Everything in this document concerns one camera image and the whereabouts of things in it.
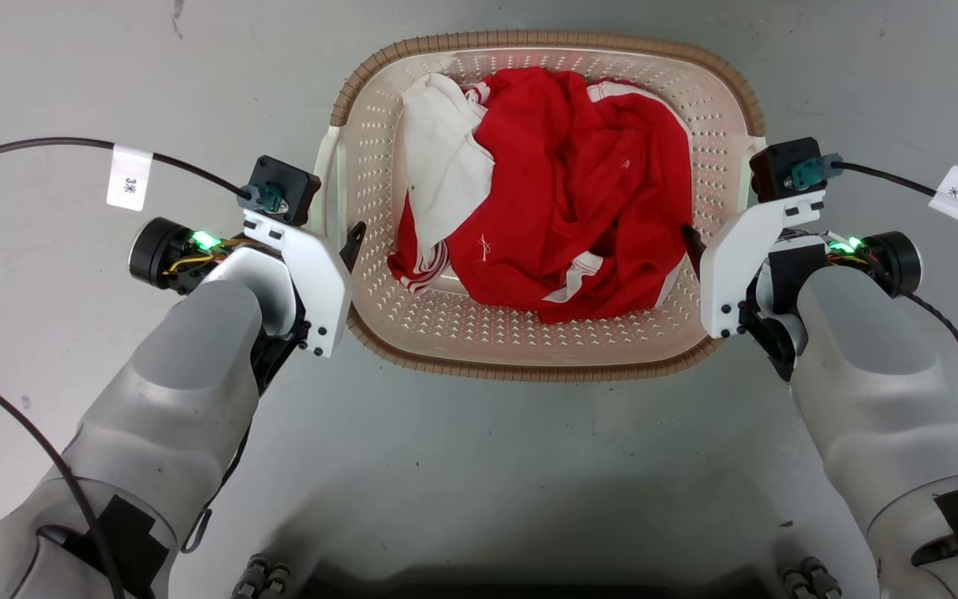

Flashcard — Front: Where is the white paper cable tag star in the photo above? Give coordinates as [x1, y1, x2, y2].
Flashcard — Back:
[927, 166, 958, 222]

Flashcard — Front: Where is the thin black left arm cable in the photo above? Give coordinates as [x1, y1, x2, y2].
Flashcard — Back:
[0, 348, 125, 599]

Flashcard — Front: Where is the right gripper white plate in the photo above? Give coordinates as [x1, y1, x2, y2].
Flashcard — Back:
[681, 189, 827, 340]

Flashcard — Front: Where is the white cloth garment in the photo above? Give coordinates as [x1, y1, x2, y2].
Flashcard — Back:
[400, 73, 497, 252]

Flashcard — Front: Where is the black right camera cable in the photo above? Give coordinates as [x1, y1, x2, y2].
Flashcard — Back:
[830, 161, 958, 236]

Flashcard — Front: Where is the braided black right arm cable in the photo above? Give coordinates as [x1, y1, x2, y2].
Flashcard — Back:
[900, 289, 958, 405]

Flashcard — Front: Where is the beige laundry basket brown rim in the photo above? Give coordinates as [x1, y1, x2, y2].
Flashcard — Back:
[313, 31, 768, 384]

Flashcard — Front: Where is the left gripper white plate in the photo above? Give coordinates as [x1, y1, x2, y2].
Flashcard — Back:
[241, 208, 368, 360]

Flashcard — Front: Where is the red garment white trim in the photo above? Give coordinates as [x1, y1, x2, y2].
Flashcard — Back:
[387, 67, 694, 325]

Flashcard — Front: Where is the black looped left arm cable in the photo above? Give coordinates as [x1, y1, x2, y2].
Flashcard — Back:
[180, 414, 254, 555]

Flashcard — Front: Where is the black camera cable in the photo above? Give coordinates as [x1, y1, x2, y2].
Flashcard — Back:
[830, 161, 958, 236]
[0, 136, 254, 201]

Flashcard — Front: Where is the white paper cable tag printed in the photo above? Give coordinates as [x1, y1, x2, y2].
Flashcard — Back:
[106, 145, 154, 212]

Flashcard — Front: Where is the black left camera cable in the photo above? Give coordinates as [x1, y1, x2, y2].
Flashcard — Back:
[0, 136, 254, 201]

